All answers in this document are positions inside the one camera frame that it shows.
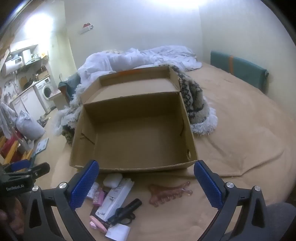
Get yellow wooden frame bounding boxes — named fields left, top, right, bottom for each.
left=0, top=136, right=34, bottom=166

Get white kitchen cabinet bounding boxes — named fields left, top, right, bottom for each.
left=10, top=87, right=47, bottom=118
left=9, top=38, right=38, bottom=54

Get pink keychain charm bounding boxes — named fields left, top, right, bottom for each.
left=90, top=215, right=108, bottom=233

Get shaggy patterned blanket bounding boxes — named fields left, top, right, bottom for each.
left=54, top=64, right=218, bottom=144

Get teal cushion orange stripe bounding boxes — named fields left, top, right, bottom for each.
left=210, top=50, right=269, bottom=93

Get white hanging garment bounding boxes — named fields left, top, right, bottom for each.
left=0, top=102, right=18, bottom=139

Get cardboard box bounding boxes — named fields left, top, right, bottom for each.
left=69, top=65, right=199, bottom=174

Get white upper kitchen cabinet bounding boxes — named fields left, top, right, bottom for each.
left=9, top=38, right=38, bottom=54

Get person's left hand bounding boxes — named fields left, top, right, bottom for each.
left=0, top=197, right=25, bottom=234

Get white remote control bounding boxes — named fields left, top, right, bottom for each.
left=95, top=178, right=134, bottom=222

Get dark teal cloth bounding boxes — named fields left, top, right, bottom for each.
left=58, top=74, right=80, bottom=102

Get white washing machine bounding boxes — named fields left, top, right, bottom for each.
left=33, top=77, right=57, bottom=112

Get grey plastic bag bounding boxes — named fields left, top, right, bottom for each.
left=16, top=111, right=45, bottom=141

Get white duvet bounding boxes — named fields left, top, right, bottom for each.
left=77, top=46, right=203, bottom=93

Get person's grey trousers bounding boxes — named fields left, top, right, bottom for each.
left=264, top=203, right=296, bottom=241

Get beige bed sheet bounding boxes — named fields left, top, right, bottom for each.
left=35, top=61, right=296, bottom=241

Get pink patterned bottle gold cap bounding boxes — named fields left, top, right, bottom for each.
left=92, top=188, right=106, bottom=207

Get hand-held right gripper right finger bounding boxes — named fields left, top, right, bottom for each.
left=194, top=159, right=270, bottom=241

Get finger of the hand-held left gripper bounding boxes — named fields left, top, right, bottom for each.
left=5, top=162, right=51, bottom=181
left=3, top=159, right=32, bottom=172

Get small beige table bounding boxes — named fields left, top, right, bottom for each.
left=48, top=90, right=70, bottom=110

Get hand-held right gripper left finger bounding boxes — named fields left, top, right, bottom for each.
left=22, top=159, right=100, bottom=241

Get white water heater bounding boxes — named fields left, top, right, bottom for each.
left=0, top=56, right=25, bottom=77

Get book with light cover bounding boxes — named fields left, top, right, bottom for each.
left=35, top=138, right=49, bottom=154

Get white bottle red label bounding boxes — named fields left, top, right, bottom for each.
left=87, top=182, right=100, bottom=200

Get red stool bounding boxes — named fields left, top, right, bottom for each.
left=0, top=137, right=20, bottom=160

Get white earbuds case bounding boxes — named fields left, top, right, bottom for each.
left=103, top=173, right=123, bottom=188

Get white wall shelf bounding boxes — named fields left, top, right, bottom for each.
left=80, top=23, right=94, bottom=35

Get black cylindrical battery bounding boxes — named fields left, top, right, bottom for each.
left=108, top=198, right=142, bottom=223

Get white paper card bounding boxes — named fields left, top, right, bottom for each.
left=105, top=225, right=131, bottom=239

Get black cable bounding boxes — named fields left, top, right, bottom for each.
left=107, top=207, right=136, bottom=226

